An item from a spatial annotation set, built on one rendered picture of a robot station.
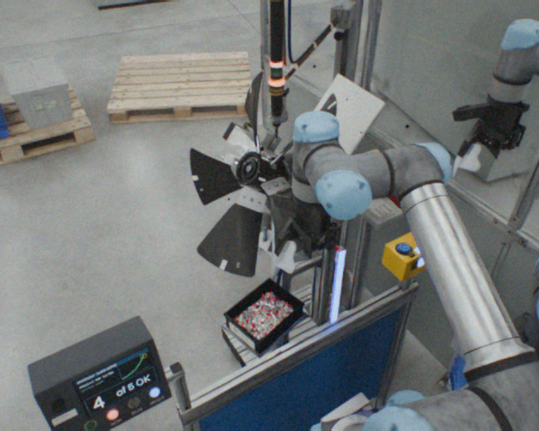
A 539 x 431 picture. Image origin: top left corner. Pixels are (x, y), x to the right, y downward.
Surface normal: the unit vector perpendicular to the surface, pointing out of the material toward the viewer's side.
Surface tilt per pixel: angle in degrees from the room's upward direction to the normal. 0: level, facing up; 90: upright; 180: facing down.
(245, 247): 47
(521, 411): 10
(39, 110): 95
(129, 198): 0
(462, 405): 20
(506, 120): 90
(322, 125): 1
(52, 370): 15
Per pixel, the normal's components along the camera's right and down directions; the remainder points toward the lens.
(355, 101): -0.66, -0.21
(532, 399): 0.20, -0.58
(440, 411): -0.10, -0.92
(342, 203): 0.29, 0.63
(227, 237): -0.13, 0.04
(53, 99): 0.48, 0.65
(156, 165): 0.00, -0.74
